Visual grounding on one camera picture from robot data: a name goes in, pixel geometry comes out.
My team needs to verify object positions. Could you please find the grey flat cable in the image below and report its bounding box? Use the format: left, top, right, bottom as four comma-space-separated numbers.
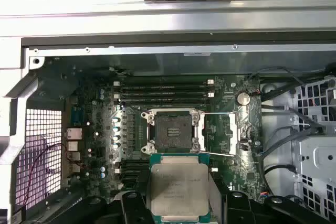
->
261, 126, 302, 162
262, 104, 326, 134

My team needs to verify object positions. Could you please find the silver perforated drive cage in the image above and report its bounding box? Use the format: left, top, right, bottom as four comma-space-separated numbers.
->
288, 76, 336, 224

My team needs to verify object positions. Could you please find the metal socket locking lever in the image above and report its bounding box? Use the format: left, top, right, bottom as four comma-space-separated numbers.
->
153, 151, 211, 155
150, 108, 198, 112

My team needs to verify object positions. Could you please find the black cable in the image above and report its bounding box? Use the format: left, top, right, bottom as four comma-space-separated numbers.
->
263, 165, 300, 183

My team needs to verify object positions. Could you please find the metal socket cover frame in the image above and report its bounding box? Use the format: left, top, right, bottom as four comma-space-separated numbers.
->
196, 112, 239, 158

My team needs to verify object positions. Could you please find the thin black wire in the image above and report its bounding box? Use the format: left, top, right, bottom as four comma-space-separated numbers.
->
248, 66, 328, 88

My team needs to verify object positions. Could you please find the silver coin battery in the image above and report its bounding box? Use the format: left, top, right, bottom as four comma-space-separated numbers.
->
236, 91, 251, 106

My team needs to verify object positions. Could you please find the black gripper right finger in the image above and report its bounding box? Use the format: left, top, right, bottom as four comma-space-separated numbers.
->
219, 191, 336, 224

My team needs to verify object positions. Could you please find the silver ethernet port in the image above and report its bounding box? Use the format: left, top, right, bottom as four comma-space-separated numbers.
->
66, 127, 83, 141

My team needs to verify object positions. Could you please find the silver topped green CPU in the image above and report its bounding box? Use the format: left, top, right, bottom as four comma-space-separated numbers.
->
146, 152, 212, 222

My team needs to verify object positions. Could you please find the CPU socket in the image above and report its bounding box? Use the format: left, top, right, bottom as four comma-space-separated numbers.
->
141, 108, 206, 154

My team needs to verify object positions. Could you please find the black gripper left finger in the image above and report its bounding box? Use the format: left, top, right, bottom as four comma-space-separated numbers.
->
46, 191, 155, 224

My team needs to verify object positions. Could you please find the open black PC case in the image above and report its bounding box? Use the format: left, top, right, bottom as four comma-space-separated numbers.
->
0, 35, 336, 224

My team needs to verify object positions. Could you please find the green motherboard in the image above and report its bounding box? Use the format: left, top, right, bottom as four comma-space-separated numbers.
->
65, 74, 263, 209

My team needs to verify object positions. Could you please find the red black fan wire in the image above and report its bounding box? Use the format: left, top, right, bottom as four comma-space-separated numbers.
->
23, 142, 91, 206

